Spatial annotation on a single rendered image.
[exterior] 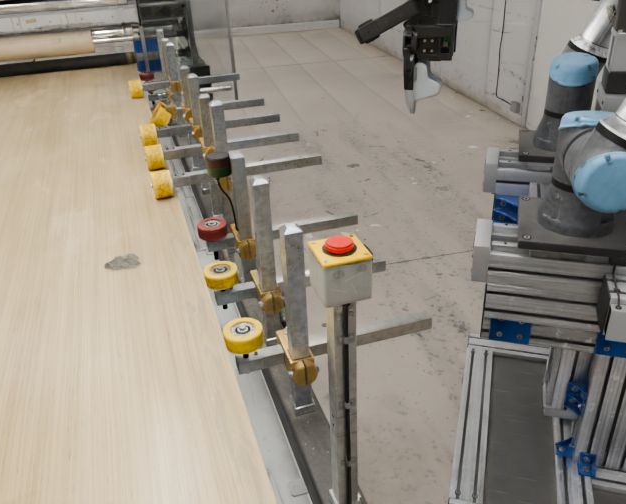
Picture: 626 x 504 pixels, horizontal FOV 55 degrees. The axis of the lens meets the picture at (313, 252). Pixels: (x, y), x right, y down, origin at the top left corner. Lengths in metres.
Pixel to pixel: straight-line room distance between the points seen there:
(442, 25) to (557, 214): 0.48
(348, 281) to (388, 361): 1.75
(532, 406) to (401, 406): 0.50
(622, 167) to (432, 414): 1.44
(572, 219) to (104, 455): 0.95
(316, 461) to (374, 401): 1.16
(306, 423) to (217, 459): 0.36
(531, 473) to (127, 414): 1.22
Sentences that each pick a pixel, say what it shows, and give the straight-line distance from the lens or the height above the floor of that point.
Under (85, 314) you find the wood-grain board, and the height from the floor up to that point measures 0.90.
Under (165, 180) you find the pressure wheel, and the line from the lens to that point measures 1.82.
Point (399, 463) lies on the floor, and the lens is 2.17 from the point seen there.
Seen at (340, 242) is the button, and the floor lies 1.23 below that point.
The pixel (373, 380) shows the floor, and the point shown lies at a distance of 2.47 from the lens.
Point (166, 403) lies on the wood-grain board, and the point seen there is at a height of 0.90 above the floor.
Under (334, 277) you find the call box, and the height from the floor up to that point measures 1.20.
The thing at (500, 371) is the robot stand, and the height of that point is 0.21.
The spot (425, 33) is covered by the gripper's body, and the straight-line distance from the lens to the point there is 1.05.
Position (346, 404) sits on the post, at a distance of 0.96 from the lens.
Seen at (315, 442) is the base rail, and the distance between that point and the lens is 1.27.
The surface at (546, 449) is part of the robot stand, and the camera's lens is 2.01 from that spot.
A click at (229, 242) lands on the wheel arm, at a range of 1.67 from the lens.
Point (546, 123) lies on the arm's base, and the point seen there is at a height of 1.10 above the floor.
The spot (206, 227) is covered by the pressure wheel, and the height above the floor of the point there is 0.91.
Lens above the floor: 1.62
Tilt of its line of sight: 29 degrees down
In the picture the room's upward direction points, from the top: 3 degrees counter-clockwise
